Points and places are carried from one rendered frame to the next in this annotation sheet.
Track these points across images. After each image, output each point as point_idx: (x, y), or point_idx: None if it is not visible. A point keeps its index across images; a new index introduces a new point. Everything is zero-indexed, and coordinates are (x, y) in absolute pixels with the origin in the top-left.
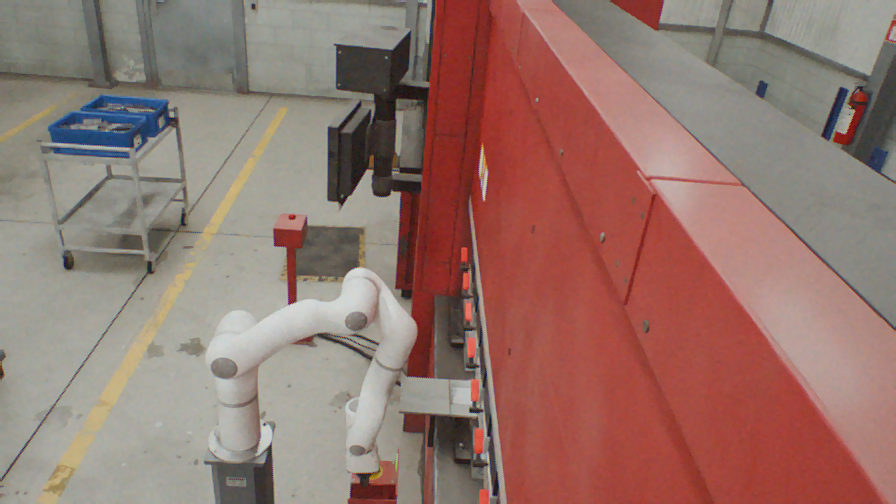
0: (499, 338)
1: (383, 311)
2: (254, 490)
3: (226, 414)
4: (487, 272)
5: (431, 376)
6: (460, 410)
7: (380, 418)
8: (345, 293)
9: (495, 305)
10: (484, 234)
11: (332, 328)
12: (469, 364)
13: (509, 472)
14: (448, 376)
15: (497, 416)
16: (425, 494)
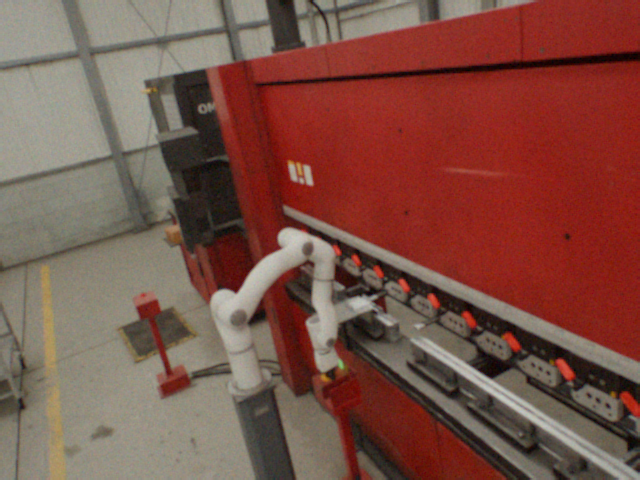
0: (387, 222)
1: None
2: (274, 411)
3: (242, 359)
4: (345, 212)
5: None
6: (361, 310)
7: (335, 315)
8: (291, 238)
9: (370, 214)
10: (325, 200)
11: (293, 262)
12: (361, 269)
13: (446, 263)
14: None
15: (411, 259)
16: None
